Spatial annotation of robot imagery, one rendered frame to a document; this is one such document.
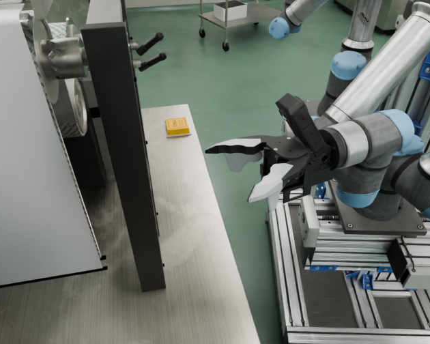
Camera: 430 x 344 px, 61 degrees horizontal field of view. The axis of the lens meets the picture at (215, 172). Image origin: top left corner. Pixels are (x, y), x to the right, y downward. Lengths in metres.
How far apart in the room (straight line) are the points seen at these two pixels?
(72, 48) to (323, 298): 1.35
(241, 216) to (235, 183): 0.28
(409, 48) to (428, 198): 0.34
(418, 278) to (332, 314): 0.54
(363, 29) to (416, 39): 0.70
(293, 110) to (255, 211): 1.69
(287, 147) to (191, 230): 0.41
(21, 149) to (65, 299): 0.34
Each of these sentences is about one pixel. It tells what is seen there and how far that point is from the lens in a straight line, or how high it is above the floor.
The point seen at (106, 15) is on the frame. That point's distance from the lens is 0.51.
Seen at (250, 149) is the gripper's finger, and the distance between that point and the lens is 0.59.
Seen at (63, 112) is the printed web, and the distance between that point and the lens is 0.80.
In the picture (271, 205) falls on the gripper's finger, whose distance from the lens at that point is 0.53.
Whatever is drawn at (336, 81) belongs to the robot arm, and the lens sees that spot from 1.43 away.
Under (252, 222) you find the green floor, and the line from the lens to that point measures 2.13.
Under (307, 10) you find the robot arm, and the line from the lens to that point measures 1.41.
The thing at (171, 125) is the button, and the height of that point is 0.92.
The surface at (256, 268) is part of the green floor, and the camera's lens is 1.94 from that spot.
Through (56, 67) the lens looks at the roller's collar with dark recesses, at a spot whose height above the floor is 1.33.
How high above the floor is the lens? 1.58
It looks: 40 degrees down
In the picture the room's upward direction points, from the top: straight up
